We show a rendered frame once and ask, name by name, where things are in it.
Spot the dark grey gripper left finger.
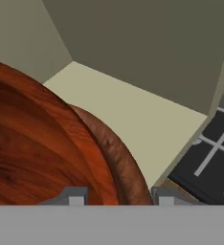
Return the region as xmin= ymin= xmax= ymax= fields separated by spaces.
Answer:
xmin=37 ymin=186 xmax=89 ymax=206

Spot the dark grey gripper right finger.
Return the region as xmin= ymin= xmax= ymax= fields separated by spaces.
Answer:
xmin=150 ymin=186 xmax=205 ymax=206

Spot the large brown wooden bowl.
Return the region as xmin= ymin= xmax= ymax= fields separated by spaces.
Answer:
xmin=68 ymin=103 xmax=155 ymax=206

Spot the small reddish wooden bowl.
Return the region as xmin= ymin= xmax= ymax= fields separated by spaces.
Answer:
xmin=0 ymin=58 xmax=122 ymax=206

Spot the black hob with grey grates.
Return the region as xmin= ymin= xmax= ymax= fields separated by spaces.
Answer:
xmin=167 ymin=106 xmax=224 ymax=206

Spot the open beige cabinet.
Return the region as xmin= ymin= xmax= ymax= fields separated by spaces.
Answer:
xmin=0 ymin=0 xmax=224 ymax=193

